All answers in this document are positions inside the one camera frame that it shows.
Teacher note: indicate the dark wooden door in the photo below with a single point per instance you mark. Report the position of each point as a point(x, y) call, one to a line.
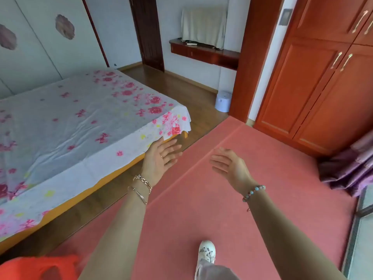
point(147, 32)

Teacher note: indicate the white sliding-door wardrobe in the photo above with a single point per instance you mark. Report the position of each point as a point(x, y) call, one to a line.
point(43, 55)

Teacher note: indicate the white perforated shoe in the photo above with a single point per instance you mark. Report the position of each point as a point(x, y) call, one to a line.
point(207, 250)

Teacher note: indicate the red plastic stool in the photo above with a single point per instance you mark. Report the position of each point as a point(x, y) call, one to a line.
point(29, 268)

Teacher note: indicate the white plastic stool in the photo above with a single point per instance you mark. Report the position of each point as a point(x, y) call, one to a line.
point(223, 102)

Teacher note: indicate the person's right hand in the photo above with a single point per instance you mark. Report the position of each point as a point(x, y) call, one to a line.
point(236, 172)

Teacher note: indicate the thin silver bangle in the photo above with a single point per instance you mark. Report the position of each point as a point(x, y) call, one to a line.
point(140, 195)

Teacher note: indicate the purple curtain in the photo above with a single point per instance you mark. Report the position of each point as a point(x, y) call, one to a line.
point(349, 169)

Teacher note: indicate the red-brown wooden wall trim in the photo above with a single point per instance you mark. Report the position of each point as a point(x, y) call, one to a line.
point(253, 55)

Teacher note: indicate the dark-framed glass window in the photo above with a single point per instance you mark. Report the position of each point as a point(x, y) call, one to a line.
point(364, 253)

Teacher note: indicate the person's light trousers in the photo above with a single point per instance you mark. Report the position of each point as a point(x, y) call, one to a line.
point(215, 274)

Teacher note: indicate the red-brown wall shelf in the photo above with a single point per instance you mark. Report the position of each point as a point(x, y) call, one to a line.
point(201, 55)

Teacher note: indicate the person's left forearm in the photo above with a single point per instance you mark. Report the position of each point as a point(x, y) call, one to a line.
point(116, 239)

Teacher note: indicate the cream cloth-covered television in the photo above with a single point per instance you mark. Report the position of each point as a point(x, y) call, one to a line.
point(204, 26)

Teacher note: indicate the wooden bed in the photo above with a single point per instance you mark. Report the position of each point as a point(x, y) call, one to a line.
point(11, 243)

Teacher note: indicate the red-brown wooden cabinet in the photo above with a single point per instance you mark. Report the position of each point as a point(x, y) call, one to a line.
point(314, 93)

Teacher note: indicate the person's right forearm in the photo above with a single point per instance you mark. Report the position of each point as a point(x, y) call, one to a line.
point(285, 242)

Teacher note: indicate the grey wall switch panel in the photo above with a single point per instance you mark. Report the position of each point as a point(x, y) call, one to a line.
point(285, 16)

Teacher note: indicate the person's left hand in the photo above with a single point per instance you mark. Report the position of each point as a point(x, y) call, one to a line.
point(157, 163)

